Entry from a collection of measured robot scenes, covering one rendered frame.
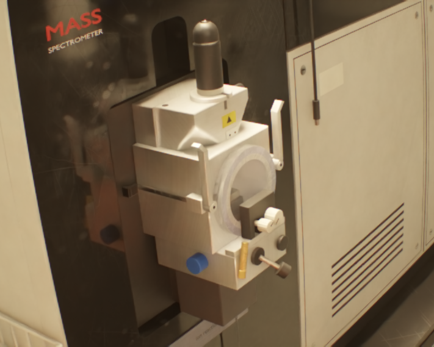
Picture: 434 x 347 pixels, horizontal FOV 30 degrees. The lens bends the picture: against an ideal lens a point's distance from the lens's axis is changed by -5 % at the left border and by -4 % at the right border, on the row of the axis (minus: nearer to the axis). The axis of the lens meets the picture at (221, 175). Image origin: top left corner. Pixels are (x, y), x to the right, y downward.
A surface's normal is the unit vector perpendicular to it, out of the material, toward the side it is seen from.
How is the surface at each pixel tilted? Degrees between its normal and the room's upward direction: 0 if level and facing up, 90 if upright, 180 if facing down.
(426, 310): 0
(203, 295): 90
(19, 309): 90
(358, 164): 90
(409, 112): 90
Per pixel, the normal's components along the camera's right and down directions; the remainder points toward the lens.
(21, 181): -0.61, 0.37
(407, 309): -0.08, -0.91
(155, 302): 0.79, 0.18
